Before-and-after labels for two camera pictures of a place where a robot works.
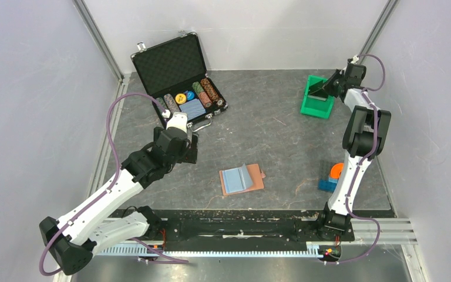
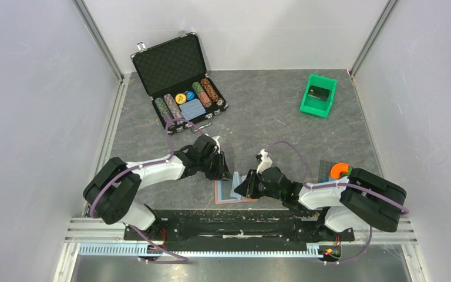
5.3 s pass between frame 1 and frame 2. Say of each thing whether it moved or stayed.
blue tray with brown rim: moved
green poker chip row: stayed
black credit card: stayed
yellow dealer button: stayed
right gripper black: moved
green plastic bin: stayed
